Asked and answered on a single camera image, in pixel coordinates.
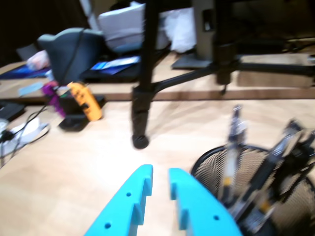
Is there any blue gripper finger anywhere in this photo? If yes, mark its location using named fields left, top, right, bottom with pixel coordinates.
left=83, top=164, right=154, bottom=236
left=168, top=167, right=244, bottom=236

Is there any grey grip clear pen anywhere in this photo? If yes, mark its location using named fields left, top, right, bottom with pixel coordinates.
left=221, top=105, right=248, bottom=206

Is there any black retractable pen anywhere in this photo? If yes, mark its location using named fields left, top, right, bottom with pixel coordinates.
left=246, top=132, right=315, bottom=234

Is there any black grip clear stick pen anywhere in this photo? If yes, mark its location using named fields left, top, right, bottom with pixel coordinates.
left=235, top=119, right=306, bottom=222

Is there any black mesh pen holder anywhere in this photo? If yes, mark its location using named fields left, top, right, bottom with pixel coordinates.
left=191, top=144, right=315, bottom=236

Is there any black controller dock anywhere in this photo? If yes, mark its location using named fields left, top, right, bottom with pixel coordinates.
left=58, top=94, right=106, bottom=133

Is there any orange game controller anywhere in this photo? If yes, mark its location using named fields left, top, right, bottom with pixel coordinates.
left=66, top=82, right=103, bottom=121

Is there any white adapter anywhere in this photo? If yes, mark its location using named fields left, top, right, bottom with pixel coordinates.
left=4, top=117, right=49, bottom=153

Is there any purple plastic object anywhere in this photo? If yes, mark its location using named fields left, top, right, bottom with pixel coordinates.
left=41, top=82, right=66, bottom=117

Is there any blue printed booklet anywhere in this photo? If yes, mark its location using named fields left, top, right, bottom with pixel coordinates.
left=90, top=56, right=141, bottom=75

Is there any black flat device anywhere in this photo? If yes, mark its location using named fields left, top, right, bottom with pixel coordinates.
left=0, top=102, right=26, bottom=122

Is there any light blue card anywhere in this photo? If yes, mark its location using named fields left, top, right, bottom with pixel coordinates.
left=17, top=82, right=45, bottom=97

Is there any black tripod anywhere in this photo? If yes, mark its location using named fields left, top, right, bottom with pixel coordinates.
left=131, top=0, right=315, bottom=150

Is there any dark blue book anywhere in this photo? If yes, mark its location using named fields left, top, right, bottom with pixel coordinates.
left=0, top=65, right=51, bottom=80

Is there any pink packet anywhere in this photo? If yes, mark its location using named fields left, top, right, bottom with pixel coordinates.
left=26, top=50, right=52, bottom=70

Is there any grey rounded object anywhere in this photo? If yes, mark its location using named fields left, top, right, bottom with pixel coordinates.
left=37, top=27, right=104, bottom=84

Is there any grey monitor stand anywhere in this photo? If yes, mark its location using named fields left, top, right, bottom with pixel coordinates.
left=171, top=0, right=218, bottom=70

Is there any white plastic bag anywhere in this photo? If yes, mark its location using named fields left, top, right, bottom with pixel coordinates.
left=161, top=7, right=197, bottom=54

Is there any white soft case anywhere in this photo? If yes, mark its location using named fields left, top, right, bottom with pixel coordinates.
left=98, top=2, right=146, bottom=51

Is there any black table cable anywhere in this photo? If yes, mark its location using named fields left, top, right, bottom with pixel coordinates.
left=0, top=105, right=51, bottom=169

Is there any thin black cable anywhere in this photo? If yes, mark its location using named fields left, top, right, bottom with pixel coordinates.
left=61, top=28, right=86, bottom=84

